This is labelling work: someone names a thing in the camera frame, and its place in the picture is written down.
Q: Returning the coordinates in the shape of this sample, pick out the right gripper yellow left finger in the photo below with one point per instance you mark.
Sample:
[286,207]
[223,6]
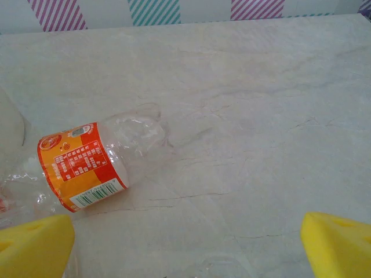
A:
[32,249]

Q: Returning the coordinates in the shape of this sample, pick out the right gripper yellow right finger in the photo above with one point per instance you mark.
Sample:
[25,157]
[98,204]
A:
[339,252]

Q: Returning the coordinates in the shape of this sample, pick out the clear bottle orange label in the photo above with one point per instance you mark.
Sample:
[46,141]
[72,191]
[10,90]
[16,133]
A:
[78,168]

